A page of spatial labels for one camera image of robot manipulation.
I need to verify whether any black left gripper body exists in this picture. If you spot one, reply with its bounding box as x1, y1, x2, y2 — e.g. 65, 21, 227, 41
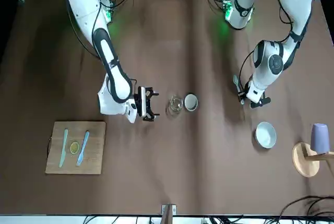
249, 97, 271, 109

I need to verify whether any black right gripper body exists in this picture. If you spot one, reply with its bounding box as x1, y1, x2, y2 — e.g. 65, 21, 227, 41
142, 86, 151, 122

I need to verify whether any green plastic spoon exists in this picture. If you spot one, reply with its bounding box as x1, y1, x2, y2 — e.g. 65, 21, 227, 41
232, 74, 246, 105

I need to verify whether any transparent glass spice bottle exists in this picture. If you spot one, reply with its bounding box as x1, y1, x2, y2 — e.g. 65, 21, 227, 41
168, 95, 184, 115

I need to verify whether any round grey bottle lid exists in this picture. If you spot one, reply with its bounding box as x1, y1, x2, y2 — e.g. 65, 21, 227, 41
184, 92, 199, 112

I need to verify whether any pale grey bowl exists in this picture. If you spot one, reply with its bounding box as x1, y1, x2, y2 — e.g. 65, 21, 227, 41
255, 121, 278, 149

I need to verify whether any purple plastic cup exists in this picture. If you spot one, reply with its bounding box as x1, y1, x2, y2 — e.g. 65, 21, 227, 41
309, 123, 331, 155

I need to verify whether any wooden cutting board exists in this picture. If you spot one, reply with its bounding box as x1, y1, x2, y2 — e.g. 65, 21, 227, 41
44, 121, 107, 175

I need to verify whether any wooden cup stand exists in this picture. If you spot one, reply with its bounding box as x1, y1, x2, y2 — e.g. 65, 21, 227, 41
291, 142, 334, 179

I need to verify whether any pale blue plastic fork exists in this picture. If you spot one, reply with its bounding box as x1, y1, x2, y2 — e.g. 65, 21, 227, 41
76, 130, 90, 167

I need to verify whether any pale green plastic knife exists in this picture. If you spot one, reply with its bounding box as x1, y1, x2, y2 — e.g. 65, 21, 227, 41
58, 128, 69, 168

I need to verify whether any black right arm foot cable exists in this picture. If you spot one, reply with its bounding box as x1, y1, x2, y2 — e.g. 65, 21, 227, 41
111, 0, 131, 12

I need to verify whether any black arm foot cable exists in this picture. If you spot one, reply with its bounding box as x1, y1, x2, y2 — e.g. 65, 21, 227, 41
111, 0, 131, 12
205, 0, 226, 14

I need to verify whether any aluminium frame post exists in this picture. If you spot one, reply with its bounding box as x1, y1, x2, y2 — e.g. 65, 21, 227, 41
161, 203, 177, 224

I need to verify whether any black left arm foot cable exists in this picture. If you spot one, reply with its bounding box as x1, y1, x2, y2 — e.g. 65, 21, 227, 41
205, 0, 226, 14

